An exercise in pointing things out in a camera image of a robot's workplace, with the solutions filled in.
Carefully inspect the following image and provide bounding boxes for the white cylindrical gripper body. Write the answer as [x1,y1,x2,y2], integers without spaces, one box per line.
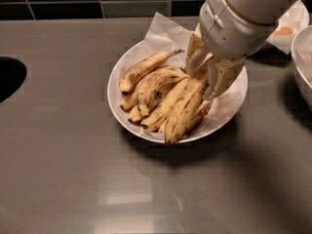
[199,0,278,59]

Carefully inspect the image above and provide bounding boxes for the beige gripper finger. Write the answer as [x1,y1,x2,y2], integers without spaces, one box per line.
[185,23,211,75]
[204,56,245,100]

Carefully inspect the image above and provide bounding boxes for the banana with sticker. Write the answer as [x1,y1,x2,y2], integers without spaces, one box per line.
[164,60,208,145]

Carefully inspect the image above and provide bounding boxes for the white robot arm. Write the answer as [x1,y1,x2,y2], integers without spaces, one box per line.
[199,0,298,99]

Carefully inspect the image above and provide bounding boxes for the banana under right banana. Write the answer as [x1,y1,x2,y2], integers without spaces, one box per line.
[151,100,212,136]

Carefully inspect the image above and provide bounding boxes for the middle brown spotted banana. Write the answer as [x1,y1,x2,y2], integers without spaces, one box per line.
[137,66,188,117]

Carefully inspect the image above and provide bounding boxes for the white paper in orange bowl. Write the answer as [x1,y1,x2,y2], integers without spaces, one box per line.
[265,1,309,55]

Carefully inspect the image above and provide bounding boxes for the top left spotted banana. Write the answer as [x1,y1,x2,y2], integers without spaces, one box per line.
[118,49,183,95]

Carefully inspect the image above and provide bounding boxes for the white bowl at right edge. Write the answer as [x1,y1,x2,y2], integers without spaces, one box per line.
[291,25,312,110]

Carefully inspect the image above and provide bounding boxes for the long central yellow banana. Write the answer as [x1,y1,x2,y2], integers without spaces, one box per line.
[140,78,189,132]

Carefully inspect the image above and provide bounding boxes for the small lower left banana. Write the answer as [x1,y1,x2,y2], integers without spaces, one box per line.
[128,105,142,123]

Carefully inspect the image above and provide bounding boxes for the large white bowl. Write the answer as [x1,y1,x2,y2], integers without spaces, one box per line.
[107,40,248,143]

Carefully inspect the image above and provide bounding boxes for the white paper liner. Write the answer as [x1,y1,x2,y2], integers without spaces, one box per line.
[117,12,244,140]

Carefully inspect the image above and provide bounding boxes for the small orange fruits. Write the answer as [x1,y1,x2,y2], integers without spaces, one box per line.
[272,26,293,36]

